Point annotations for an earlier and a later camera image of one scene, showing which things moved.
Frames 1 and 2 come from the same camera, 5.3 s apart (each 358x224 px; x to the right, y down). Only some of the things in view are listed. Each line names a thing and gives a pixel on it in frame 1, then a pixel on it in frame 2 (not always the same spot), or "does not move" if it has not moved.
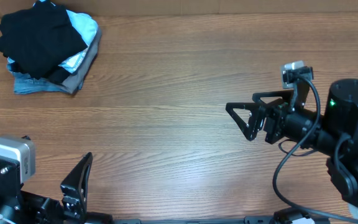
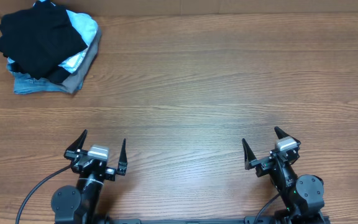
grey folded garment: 75,81 does not move
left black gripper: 78,180 -> 73,152
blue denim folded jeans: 25,83 does not move
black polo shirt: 39,37 does not move
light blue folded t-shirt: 88,28 does not move
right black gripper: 272,123 -> 270,160
